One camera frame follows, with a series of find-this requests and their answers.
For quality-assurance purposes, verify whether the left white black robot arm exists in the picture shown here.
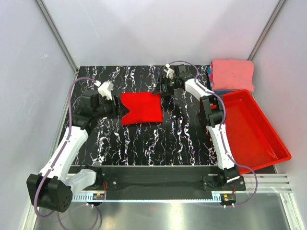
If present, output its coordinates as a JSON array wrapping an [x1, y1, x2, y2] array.
[[26, 90, 129, 216]]

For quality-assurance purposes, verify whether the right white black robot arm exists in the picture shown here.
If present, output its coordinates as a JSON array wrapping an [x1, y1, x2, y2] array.
[[152, 61, 240, 186]]

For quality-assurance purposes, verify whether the aluminium frame post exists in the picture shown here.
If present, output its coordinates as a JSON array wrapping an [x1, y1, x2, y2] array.
[[34, 0, 79, 74], [247, 0, 287, 61]]

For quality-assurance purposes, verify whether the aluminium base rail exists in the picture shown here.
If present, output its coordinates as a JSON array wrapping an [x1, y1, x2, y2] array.
[[31, 173, 293, 194]]

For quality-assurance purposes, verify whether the black marble pattern mat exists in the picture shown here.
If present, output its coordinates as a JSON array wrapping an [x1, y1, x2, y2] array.
[[71, 66, 217, 166]]

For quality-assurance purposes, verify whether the red t shirt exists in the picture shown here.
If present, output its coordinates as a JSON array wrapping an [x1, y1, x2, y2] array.
[[121, 92, 163, 126]]

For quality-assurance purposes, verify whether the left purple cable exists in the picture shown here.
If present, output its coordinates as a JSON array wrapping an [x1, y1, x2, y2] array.
[[33, 77, 102, 230]]

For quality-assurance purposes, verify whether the left aluminium frame post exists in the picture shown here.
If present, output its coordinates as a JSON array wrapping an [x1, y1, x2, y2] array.
[[34, 0, 79, 74]]

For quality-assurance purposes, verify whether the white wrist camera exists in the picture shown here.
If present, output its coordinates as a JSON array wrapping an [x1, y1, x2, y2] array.
[[165, 63, 175, 79], [94, 80, 114, 100]]

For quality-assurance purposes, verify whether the red plastic bin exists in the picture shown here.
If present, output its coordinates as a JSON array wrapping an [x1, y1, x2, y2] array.
[[223, 90, 292, 171]]

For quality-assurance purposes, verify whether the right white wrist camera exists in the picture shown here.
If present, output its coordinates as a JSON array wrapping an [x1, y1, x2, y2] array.
[[165, 63, 175, 79]]

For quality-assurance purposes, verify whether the purple cable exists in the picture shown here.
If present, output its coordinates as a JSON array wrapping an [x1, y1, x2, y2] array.
[[33, 77, 102, 230], [167, 60, 259, 207]]

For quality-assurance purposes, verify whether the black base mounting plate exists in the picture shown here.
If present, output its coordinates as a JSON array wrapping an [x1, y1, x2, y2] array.
[[71, 165, 246, 192]]

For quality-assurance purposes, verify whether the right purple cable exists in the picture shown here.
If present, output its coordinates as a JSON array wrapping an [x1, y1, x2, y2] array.
[[167, 60, 259, 207]]

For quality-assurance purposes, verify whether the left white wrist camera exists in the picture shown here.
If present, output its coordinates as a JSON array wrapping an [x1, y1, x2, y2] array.
[[94, 80, 114, 100]]

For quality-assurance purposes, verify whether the grey slotted cable duct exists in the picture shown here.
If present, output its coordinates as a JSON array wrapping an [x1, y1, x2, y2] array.
[[72, 192, 235, 203]]

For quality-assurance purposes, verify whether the right aluminium frame post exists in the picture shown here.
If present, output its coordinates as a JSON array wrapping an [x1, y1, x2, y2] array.
[[247, 0, 287, 61]]

